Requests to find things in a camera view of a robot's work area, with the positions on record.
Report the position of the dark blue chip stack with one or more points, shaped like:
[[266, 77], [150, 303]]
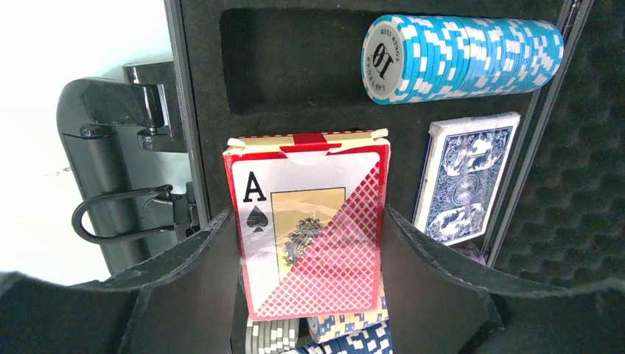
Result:
[[375, 339]]

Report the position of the orange white chip stack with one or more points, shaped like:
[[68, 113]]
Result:
[[325, 328]]

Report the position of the blue playing card deck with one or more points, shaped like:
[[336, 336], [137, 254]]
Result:
[[464, 163]]

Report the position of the black poker set case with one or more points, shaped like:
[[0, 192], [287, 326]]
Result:
[[260, 67]]

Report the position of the light blue chip stack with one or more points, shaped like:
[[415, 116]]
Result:
[[413, 59]]

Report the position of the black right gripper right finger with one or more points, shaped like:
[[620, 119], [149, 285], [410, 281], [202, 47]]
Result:
[[440, 301]]

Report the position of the purple chip stack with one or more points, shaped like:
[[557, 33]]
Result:
[[471, 251]]

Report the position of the red playing card deck box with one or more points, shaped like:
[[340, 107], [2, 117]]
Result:
[[309, 210]]

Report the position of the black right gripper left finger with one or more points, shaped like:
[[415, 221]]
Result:
[[180, 301]]

